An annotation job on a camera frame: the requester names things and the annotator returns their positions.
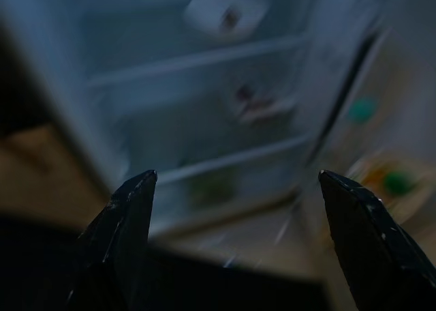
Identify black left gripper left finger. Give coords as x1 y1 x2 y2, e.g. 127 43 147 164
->
67 169 158 311

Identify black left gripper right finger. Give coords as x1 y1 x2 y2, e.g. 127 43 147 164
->
318 169 436 311

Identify yellow green juice carton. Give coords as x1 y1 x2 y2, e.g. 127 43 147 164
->
347 150 430 223

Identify white fridge body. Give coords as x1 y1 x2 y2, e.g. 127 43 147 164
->
0 0 389 240

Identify steel framed fridge door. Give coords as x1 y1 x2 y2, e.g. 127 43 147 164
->
306 0 436 230

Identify green vegetable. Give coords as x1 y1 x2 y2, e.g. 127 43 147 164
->
187 174 239 206

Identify clear bottle with teal cap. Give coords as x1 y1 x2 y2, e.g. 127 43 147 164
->
340 92 386 148

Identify red and white food tray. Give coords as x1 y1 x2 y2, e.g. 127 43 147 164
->
231 82 297 124

